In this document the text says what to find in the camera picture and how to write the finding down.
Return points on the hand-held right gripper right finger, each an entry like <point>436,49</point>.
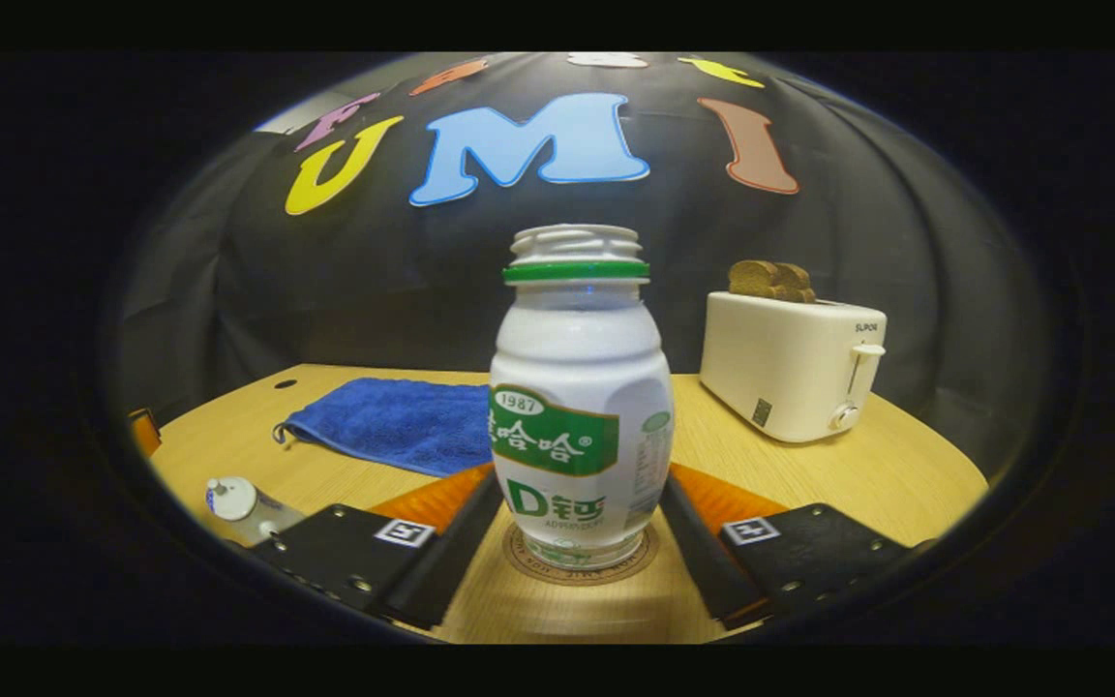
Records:
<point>698,561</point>

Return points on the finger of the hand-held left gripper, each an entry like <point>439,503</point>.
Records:
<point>144,431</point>

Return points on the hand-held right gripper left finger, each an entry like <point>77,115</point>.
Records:
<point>456,561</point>

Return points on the round wooden coaster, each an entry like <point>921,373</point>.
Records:
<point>519,561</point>

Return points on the white teacup lid blue print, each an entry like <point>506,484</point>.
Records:
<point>230,499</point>

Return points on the white ceramic teacup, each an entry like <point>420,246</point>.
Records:
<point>272,518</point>

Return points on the white water bottle green label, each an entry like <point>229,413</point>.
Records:
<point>577,387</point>

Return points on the blue towel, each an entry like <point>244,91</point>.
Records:
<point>393,421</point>

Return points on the white toaster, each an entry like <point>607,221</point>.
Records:
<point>790,368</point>

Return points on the brown bread slice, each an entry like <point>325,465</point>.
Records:
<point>798,284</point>
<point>751,279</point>

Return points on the black backdrop cloth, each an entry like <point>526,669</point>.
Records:
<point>867,242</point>

